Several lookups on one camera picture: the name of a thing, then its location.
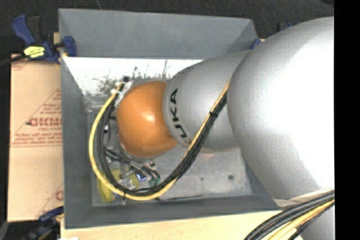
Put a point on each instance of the brown cardboard board red print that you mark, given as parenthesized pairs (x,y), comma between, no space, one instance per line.
(33,165)

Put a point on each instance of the yellow curved object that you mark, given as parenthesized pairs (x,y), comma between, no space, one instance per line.
(105,192)

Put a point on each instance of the grey metal bin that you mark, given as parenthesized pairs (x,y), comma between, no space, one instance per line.
(157,36)

